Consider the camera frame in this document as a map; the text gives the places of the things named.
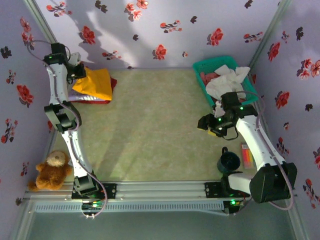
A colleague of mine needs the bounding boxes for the orange t-shirt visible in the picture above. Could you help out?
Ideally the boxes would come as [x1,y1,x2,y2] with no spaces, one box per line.
[72,66,113,102]

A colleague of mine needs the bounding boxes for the dark blue mug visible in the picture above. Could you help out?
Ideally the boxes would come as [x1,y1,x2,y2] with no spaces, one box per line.
[216,146,242,175]

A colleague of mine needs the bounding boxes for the dark red folded t-shirt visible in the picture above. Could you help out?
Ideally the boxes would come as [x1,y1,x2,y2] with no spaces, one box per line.
[68,77,118,105]

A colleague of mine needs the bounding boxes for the pack of coloured markers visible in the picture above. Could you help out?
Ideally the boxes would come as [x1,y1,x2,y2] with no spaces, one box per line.
[240,142,256,170]

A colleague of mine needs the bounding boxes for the teal plastic basket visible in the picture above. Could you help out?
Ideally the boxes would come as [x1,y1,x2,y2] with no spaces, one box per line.
[192,55,259,111]

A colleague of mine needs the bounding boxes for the pale green table mat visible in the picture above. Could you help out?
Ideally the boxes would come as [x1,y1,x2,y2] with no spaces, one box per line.
[51,68,276,182]

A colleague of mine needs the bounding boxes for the brown teddy bear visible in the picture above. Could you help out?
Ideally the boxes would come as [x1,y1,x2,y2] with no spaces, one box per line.
[27,150,73,192]

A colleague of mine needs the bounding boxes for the grey left arm cable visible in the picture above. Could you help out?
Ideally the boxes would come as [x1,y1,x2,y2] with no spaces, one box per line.
[26,39,109,220]

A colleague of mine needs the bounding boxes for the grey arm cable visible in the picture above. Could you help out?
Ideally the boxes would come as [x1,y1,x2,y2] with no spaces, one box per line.
[26,39,109,220]
[234,90,295,217]

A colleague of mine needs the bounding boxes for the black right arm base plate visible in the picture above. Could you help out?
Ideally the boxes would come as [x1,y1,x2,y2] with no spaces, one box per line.
[204,181,251,199]

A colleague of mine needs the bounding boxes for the aluminium corner post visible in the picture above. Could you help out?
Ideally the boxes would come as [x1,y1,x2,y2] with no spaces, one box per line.
[22,0,75,75]
[249,0,293,70]

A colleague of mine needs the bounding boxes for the long aluminium mounting rail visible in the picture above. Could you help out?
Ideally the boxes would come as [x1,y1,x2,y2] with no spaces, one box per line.
[23,179,299,201]

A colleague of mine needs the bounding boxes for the thin aluminium wall rail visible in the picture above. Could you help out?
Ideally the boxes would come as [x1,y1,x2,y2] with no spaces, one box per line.
[71,65,252,72]

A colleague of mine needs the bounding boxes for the grey right arm cable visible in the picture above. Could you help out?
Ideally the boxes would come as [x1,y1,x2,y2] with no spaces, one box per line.
[234,90,295,217]

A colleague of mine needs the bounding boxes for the white slotted cable duct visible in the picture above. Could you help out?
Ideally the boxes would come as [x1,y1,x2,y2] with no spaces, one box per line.
[32,201,225,214]

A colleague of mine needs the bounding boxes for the aluminium frame leg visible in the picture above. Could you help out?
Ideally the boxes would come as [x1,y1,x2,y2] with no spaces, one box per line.
[8,198,36,240]
[284,198,312,240]

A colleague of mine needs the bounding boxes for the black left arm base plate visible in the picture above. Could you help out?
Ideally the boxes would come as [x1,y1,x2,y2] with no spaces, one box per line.
[71,183,118,200]

